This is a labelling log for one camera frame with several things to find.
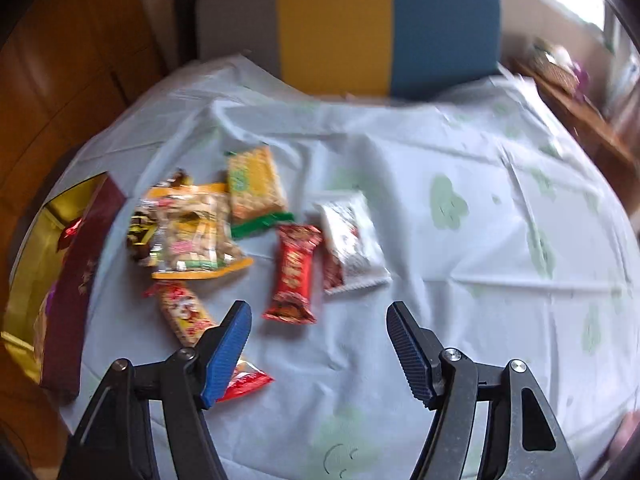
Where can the woven tissue box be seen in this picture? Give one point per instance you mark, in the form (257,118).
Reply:
(550,62)

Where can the wooden side table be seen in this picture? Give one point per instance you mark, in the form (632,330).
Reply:
(590,120)

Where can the gold brown foil snack packet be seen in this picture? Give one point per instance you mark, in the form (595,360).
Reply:
(140,237)

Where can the sheer window curtain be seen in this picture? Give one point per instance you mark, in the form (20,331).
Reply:
(622,70)

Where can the shiny dark red snack packet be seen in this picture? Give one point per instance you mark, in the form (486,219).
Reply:
(71,232)

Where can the grey yellow blue chair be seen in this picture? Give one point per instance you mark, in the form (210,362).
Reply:
(335,25)

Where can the white green-print tablecloth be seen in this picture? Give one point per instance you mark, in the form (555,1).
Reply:
(450,285)

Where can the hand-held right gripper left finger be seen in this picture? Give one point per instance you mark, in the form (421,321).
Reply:
(227,355)

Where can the orange clear snack packet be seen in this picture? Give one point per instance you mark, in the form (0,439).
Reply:
(195,240)

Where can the purple snack packet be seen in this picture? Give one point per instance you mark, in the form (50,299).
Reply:
(46,310)

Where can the small purple item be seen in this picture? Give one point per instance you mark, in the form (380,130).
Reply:
(580,74)

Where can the red gold festive snack packet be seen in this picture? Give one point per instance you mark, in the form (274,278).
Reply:
(292,275)

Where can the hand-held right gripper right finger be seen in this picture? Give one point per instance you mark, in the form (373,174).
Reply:
(410,355)

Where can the bright red snack packet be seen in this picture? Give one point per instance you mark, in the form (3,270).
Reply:
(247,377)

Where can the red yellow snack packet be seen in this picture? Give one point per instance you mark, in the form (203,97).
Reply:
(182,312)

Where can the gold maroon tin box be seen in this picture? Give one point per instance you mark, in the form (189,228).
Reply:
(75,300)

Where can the yellow green cracker packet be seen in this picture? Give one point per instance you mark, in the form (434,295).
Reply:
(255,185)

